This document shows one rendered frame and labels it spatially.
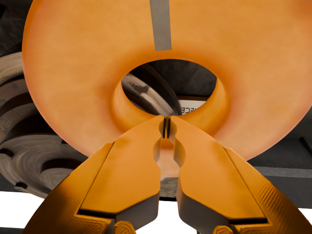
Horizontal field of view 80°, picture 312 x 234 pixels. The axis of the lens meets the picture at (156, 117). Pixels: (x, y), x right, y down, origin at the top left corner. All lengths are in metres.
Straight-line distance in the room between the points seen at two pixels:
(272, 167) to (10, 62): 5.92
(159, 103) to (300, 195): 9.30
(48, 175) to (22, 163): 0.06
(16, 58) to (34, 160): 0.19
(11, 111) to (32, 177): 0.16
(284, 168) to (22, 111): 6.11
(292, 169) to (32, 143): 6.25
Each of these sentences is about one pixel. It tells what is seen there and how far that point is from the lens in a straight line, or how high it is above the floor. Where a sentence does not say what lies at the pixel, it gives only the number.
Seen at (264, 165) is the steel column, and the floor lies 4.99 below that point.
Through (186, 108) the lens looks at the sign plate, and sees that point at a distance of 0.53.
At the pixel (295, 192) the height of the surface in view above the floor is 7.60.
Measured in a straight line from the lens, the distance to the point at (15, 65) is 0.39.
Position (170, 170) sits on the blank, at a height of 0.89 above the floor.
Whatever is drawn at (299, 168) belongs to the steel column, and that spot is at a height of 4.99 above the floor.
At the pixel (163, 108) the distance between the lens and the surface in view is 0.35.
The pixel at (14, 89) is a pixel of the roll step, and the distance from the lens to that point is 0.40.
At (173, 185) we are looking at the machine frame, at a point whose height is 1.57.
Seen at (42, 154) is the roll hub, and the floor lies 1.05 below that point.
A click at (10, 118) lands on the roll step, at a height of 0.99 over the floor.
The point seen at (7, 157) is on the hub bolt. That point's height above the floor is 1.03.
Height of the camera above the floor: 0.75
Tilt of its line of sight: 43 degrees up
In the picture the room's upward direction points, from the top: 177 degrees counter-clockwise
